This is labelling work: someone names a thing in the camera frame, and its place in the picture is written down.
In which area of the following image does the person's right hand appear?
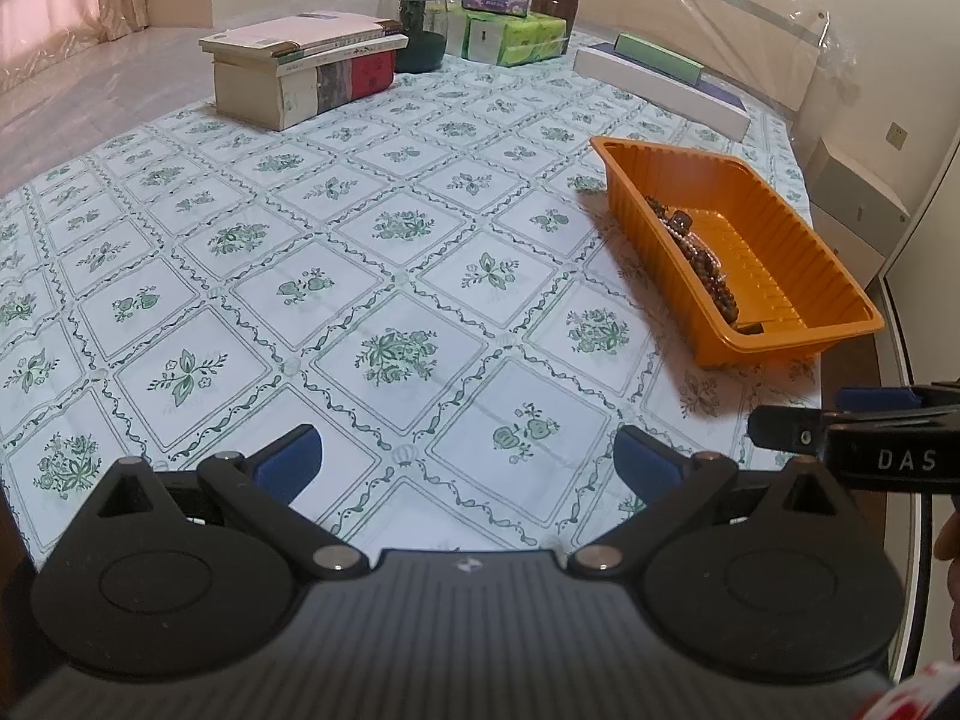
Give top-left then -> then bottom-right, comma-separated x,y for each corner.
934,507 -> 960,565

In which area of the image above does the orange plastic tray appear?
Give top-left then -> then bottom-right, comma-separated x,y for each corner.
590,135 -> 886,370

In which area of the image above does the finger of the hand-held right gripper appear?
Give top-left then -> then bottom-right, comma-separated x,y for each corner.
835,385 -> 960,413
748,403 -> 827,455

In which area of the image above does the green floral cloth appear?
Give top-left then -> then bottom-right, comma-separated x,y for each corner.
0,52 -> 826,563

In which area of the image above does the white nightstand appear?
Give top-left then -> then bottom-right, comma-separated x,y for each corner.
806,136 -> 912,286

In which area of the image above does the plastic-wrapped headboard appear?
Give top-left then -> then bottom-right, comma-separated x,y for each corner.
454,0 -> 863,125

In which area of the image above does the red and white clothing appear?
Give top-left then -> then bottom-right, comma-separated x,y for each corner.
859,660 -> 960,720

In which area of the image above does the white and red carton box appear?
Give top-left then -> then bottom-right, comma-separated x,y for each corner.
214,52 -> 397,130

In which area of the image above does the white flat box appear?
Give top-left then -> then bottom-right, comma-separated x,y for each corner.
574,43 -> 752,143

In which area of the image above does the white cabinet door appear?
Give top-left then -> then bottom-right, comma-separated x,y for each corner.
874,157 -> 960,391

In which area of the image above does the green spine book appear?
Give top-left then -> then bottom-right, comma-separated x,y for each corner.
271,31 -> 411,80

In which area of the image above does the long dark bead necklace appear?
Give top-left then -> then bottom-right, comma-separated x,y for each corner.
694,244 -> 745,331

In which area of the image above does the stack of books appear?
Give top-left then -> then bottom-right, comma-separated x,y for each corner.
199,13 -> 385,55

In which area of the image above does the glass jar with green lid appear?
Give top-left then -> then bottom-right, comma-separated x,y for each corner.
377,0 -> 449,74

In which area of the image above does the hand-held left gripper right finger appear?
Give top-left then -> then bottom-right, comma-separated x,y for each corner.
568,424 -> 860,580

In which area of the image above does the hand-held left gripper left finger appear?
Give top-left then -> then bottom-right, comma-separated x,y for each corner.
96,424 -> 368,580

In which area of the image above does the green long box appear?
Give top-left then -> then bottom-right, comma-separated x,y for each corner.
615,33 -> 706,87

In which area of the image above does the brown box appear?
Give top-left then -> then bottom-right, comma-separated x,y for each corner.
534,0 -> 582,35

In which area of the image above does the green tissue pack bundle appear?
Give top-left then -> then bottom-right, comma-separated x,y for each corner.
448,4 -> 569,68

